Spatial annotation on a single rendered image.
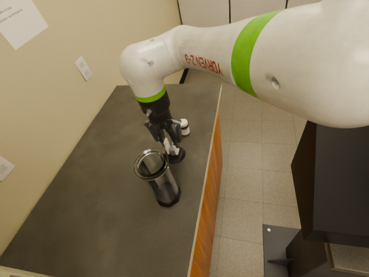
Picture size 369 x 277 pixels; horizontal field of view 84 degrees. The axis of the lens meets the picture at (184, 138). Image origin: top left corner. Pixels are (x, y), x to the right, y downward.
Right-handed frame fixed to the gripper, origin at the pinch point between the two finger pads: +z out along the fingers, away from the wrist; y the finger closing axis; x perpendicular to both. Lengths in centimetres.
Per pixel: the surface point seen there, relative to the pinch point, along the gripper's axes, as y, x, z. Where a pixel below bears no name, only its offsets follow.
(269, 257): 47, -10, 104
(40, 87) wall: -60, 14, -20
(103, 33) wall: -60, 71, -17
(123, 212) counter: -15.8, -24.1, 11.1
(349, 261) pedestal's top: 56, -27, 11
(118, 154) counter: -30.2, 1.8, 10.9
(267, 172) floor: 47, 57, 105
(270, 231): 48, 7, 104
